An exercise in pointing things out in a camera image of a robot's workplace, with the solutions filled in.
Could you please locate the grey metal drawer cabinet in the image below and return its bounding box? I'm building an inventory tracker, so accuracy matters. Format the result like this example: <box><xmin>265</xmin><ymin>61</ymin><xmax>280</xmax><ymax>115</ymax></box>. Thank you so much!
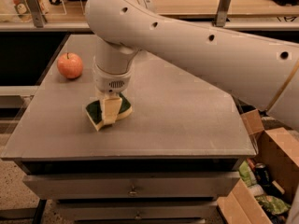
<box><xmin>2</xmin><ymin>35</ymin><xmax>256</xmax><ymax>224</ymax></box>

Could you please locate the dark soda can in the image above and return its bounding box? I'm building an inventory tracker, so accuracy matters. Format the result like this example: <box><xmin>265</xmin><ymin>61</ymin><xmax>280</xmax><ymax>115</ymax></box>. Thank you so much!
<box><xmin>255</xmin><ymin>163</ymin><xmax>271</xmax><ymax>186</ymax></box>

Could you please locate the cardboard box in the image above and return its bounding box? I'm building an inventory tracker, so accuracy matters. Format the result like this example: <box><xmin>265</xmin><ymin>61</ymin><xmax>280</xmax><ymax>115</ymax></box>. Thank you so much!
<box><xmin>218</xmin><ymin>110</ymin><xmax>299</xmax><ymax>224</ymax></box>

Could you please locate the light green packet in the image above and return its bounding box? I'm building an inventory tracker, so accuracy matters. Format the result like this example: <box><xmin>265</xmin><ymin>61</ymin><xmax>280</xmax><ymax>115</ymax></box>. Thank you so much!
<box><xmin>239</xmin><ymin>161</ymin><xmax>257</xmax><ymax>187</ymax></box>

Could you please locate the wooden shelf board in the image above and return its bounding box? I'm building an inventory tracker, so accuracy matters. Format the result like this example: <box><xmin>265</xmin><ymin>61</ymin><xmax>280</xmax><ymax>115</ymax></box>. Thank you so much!
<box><xmin>153</xmin><ymin>0</ymin><xmax>299</xmax><ymax>17</ymax></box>

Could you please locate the left metal bracket post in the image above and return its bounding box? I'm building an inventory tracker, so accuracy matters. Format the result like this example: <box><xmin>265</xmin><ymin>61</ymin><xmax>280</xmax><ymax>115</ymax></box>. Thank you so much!
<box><xmin>26</xmin><ymin>0</ymin><xmax>46</xmax><ymax>28</ymax></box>

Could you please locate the right metal bracket post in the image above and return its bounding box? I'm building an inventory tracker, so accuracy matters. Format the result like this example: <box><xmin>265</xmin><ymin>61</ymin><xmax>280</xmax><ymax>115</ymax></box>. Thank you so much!
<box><xmin>214</xmin><ymin>0</ymin><xmax>231</xmax><ymax>27</ymax></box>

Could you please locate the metal bracket post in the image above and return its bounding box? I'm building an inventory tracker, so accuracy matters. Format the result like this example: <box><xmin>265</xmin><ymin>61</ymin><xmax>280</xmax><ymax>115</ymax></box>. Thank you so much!
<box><xmin>26</xmin><ymin>0</ymin><xmax>46</xmax><ymax>28</ymax></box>
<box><xmin>214</xmin><ymin>0</ymin><xmax>231</xmax><ymax>27</ymax></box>

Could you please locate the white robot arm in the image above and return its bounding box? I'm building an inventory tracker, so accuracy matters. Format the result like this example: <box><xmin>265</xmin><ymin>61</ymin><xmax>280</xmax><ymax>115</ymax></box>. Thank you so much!
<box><xmin>85</xmin><ymin>0</ymin><xmax>299</xmax><ymax>130</ymax></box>

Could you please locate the grey drawer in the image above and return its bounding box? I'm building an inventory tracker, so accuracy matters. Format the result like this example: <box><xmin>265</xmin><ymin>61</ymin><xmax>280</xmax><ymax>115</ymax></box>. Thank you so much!
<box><xmin>56</xmin><ymin>201</ymin><xmax>217</xmax><ymax>220</ymax></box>
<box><xmin>23</xmin><ymin>172</ymin><xmax>239</xmax><ymax>200</ymax></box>

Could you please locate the green snack bag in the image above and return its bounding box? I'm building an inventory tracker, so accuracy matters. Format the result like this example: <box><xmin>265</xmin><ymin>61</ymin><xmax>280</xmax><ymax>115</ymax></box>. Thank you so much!
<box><xmin>256</xmin><ymin>195</ymin><xmax>291</xmax><ymax>215</ymax></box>

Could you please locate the upper grey drawer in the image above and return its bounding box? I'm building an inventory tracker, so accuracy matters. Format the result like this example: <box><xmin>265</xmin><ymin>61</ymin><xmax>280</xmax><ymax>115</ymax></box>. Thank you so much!
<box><xmin>23</xmin><ymin>172</ymin><xmax>239</xmax><ymax>200</ymax></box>

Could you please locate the green and yellow sponge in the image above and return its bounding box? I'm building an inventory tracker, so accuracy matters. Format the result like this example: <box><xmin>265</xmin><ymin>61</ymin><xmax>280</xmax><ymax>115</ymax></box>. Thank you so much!
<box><xmin>85</xmin><ymin>93</ymin><xmax>133</xmax><ymax>131</ymax></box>

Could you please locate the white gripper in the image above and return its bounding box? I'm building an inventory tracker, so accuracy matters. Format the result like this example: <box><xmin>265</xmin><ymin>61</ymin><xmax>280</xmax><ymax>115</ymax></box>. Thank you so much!
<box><xmin>93</xmin><ymin>57</ymin><xmax>132</xmax><ymax>125</ymax></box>

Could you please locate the lower grey drawer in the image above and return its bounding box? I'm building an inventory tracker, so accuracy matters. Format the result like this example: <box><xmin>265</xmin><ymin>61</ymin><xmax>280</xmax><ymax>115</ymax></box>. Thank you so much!
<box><xmin>56</xmin><ymin>201</ymin><xmax>217</xmax><ymax>220</ymax></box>

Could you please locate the red apple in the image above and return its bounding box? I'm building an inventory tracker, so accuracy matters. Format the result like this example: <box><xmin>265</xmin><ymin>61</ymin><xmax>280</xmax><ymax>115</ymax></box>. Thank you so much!
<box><xmin>57</xmin><ymin>52</ymin><xmax>83</xmax><ymax>79</ymax></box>

